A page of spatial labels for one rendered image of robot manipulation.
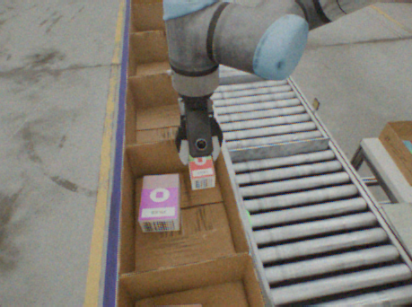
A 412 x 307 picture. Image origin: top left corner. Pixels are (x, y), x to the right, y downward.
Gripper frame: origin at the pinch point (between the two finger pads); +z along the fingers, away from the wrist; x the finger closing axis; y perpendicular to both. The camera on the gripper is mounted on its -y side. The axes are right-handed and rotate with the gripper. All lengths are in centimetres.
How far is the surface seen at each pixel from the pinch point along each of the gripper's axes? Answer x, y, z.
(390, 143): -87, 26, 36
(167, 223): 10.5, -2.5, 21.9
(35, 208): 105, 77, 115
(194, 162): 1.5, -0.3, -0.4
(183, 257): 7.2, -11.3, 26.5
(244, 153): -23, 33, 37
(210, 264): 1.1, -19.9, 12.4
